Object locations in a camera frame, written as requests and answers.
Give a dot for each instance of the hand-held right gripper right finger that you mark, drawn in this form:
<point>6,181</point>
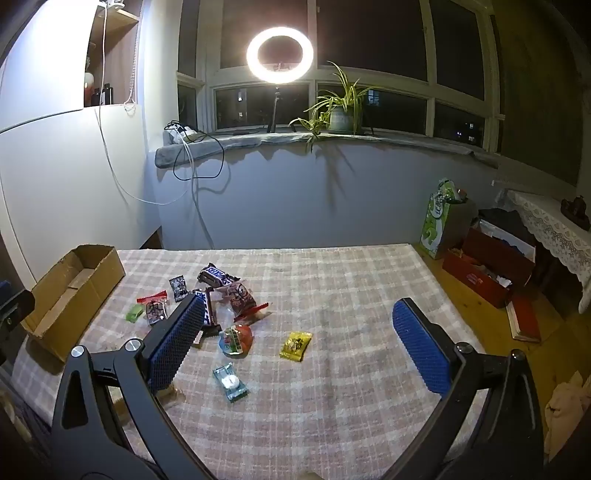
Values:
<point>422,350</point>

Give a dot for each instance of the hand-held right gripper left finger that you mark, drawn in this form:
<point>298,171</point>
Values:
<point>178,346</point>

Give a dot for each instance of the cardboard box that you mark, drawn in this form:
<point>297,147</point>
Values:
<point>55,314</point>

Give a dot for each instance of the chocolate bar with chinese lettering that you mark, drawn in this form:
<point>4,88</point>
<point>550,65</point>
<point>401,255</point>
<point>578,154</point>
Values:
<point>211,314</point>

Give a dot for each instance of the small black snack packet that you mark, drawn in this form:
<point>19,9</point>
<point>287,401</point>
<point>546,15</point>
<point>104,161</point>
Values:
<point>178,288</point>

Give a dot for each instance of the small clear red candy packet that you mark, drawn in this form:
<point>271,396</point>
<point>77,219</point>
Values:
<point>154,310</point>

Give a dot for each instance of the tan snack wrapper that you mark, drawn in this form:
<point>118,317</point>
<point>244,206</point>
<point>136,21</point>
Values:
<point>168,392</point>

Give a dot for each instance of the green candy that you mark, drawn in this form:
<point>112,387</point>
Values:
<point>135,313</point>

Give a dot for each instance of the round red green candy packet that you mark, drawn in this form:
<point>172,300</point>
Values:
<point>236,339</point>

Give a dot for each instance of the teal candy packet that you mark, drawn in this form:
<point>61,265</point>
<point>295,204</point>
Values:
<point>229,382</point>

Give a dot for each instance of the large clear red candy packet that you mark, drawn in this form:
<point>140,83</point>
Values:
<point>240,297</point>

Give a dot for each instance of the chocolate bar with latin lettering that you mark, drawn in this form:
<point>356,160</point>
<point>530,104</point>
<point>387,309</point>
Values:
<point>218,275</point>

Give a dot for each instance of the red storage box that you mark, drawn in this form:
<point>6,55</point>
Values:
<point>475,281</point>

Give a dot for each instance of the red book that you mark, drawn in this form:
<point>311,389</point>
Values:
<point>526,321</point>

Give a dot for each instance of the yellow snack packet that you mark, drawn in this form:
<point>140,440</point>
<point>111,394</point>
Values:
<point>296,346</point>

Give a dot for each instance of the white cabinet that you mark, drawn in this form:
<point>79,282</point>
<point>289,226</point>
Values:
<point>55,184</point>

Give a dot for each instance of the green paper bag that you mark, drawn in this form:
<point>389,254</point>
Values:
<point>434,221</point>

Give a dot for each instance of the dark clothes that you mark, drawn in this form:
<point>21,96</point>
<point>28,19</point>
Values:
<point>503,221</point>

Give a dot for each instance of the beige cloth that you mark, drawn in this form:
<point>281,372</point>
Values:
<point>565,406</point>

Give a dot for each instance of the lace-covered table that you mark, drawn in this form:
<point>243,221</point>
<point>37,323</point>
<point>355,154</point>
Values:
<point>554,230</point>

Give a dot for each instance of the dark figurine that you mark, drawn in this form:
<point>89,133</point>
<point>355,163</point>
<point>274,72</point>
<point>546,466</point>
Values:
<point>574,207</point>

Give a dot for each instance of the white power strip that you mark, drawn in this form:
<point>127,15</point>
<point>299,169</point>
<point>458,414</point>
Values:
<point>178,134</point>

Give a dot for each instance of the black bottles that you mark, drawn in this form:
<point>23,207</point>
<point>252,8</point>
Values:
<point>104,94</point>

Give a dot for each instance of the red white vase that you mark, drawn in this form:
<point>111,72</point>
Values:
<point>89,87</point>

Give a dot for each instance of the potted spider plant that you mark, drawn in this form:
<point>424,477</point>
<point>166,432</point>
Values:
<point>344,117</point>

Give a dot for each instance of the black tripod stand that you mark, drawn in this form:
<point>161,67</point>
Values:
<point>273,115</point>

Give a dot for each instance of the wooden shelf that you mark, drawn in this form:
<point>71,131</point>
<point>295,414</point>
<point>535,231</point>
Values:
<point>117,55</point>

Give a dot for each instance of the dark curtain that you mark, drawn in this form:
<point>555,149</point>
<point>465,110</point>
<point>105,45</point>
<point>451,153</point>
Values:
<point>535,92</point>

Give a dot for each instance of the window frame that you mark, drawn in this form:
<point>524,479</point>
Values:
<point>429,99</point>

